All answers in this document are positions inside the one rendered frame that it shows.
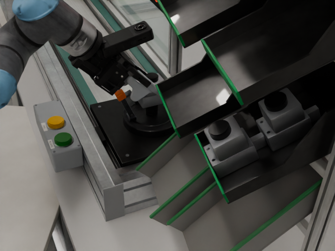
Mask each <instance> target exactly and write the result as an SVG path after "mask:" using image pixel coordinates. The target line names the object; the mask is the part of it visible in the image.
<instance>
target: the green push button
mask: <svg viewBox="0 0 335 251"><path fill-rule="evenodd" d="M54 142H55V144H56V145H58V146H66V145H69V144H70V143H71V142H72V136H71V134H69V133H67V132H61V133H59V134H57V135H56V136H55V137H54Z"/></svg>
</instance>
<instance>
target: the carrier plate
mask: <svg viewBox="0 0 335 251"><path fill-rule="evenodd" d="M125 99H126V100H127V102H128V104H129V103H131V102H133V101H132V100H131V98H130V96H129V97H127V98H125ZM123 110H124V106H123V104H122V103H121V101H118V99H113V100H109V101H104V102H100V103H95V104H91V105H90V111H91V113H92V115H93V116H94V118H95V120H96V122H97V124H98V126H99V128H100V129H101V131H102V133H103V135H104V137H105V139H106V141H107V142H108V144H109V146H110V148H111V150H112V152H113V153H114V155H115V157H116V159H117V161H118V163H119V165H120V166H121V167H125V166H129V165H132V164H136V163H139V162H143V161H144V160H145V159H146V158H148V157H149V156H150V155H151V154H152V153H153V152H154V151H155V150H156V149H157V148H158V147H159V146H161V145H162V144H163V143H164V142H165V141H166V140H167V139H168V138H169V137H170V136H171V135H172V134H174V133H175V131H174V132H172V133H171V134H169V135H166V136H162V137H156V138H147V137H141V136H137V135H135V134H132V133H131V132H129V131H128V130H127V129H126V128H125V126H124V124H123Z"/></svg>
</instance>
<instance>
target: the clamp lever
mask: <svg viewBox="0 0 335 251"><path fill-rule="evenodd" d="M131 92H132V91H131V90H128V91H126V92H125V93H124V91H123V90H122V89H120V90H118V91H117V92H116V93H115V96H116V97H117V99H118V101H121V103H122V104H123V106H124V108H125V110H126V111H127V113H128V115H129V117H132V116H133V115H134V113H133V111H132V109H131V108H130V106H129V104H128V102H127V100H126V99H125V98H127V97H129V96H130V95H131Z"/></svg>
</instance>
